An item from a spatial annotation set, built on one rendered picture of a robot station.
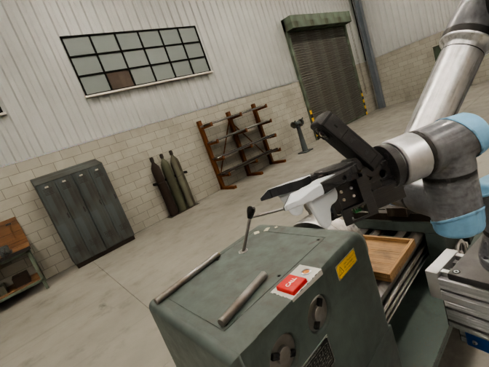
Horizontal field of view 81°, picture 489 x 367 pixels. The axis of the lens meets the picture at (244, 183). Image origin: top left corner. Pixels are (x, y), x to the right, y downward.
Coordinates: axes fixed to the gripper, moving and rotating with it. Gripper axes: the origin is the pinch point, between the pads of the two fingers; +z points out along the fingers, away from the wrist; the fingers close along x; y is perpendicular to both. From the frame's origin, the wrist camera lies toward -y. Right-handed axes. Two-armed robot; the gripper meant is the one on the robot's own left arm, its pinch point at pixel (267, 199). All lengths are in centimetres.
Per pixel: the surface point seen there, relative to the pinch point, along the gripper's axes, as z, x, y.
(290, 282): -3.7, 31.3, 27.3
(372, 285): -31, 46, 46
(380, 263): -53, 81, 59
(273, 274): -1.2, 40.1, 27.3
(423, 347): -54, 70, 95
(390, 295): -49, 73, 70
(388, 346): -31, 49, 71
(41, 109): 275, 623, -260
